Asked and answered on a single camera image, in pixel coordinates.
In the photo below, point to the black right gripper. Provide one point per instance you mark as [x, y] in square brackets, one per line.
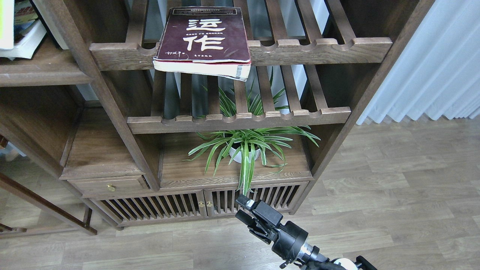
[289, 239]

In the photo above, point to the maroon book white characters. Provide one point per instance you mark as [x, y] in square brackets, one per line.
[205, 40]

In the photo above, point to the yellow green cover book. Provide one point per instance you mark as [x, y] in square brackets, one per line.
[6, 24]

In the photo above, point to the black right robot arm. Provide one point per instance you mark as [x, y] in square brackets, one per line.
[337, 264]

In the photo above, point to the white plant pot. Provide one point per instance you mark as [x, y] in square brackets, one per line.
[236, 154]

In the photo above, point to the green spider plant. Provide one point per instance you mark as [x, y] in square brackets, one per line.
[268, 139]

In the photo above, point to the dark wooden bookshelf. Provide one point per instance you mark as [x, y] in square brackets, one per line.
[86, 110]

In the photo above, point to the brass drawer knob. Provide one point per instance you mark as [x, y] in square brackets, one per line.
[111, 187]

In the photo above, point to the white pleated curtain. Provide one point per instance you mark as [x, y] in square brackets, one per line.
[438, 73]

